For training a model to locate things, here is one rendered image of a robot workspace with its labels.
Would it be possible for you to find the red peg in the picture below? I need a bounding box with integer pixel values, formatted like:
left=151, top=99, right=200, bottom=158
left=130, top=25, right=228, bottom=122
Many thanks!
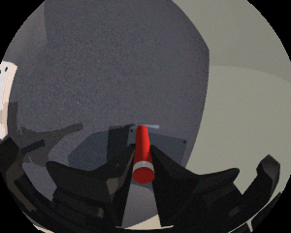
left=133, top=125, right=154, bottom=183

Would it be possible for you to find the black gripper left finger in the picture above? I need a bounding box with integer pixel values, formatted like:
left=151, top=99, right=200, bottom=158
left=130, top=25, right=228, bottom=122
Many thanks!
left=46, top=144, right=137, bottom=226

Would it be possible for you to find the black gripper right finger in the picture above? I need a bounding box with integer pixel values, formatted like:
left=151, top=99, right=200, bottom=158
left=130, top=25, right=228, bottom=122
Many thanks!
left=149, top=145, right=240, bottom=228

